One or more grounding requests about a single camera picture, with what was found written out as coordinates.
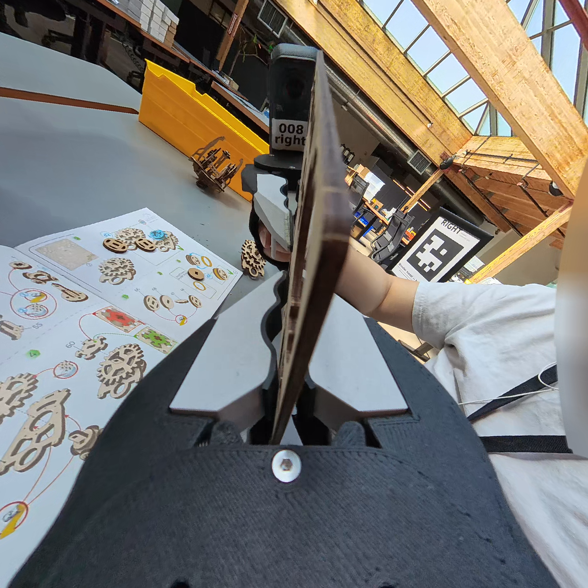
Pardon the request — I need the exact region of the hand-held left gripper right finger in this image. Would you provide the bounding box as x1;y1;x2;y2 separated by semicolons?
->
299;295;409;432

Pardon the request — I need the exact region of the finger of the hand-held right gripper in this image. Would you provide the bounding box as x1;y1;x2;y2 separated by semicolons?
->
253;174;296;262

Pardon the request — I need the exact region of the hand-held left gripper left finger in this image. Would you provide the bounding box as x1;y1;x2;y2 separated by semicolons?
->
169;271;288;442

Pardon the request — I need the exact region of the laser-cut wooden parts sheet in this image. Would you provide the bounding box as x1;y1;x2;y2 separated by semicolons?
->
269;50;353;445

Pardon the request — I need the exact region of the person's right forearm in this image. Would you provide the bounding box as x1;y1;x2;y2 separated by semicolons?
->
333;246;421;343

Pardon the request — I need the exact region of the partly built wooden model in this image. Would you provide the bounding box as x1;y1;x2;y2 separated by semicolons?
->
190;136;244;194

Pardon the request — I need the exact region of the person's right hand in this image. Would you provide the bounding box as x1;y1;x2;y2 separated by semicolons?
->
256;223;291;272

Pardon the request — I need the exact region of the wooden gear assembly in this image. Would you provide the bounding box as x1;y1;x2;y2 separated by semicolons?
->
240;239;268;279

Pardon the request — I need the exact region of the printed instruction booklet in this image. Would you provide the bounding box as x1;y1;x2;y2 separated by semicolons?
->
0;208;244;559

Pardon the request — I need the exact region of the yellow plastic bin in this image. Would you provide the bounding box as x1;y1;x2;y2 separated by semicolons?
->
138;59;271;203

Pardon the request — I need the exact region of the black office chair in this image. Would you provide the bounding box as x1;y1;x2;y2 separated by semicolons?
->
371;211;414;265

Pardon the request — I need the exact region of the black framed marker sign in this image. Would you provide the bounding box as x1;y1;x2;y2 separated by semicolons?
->
391;207;494;283

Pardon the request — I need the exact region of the stack of white boxes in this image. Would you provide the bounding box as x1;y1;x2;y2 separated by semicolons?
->
126;0;180;44

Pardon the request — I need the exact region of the thin white cord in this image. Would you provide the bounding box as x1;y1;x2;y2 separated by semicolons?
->
457;363;559;406

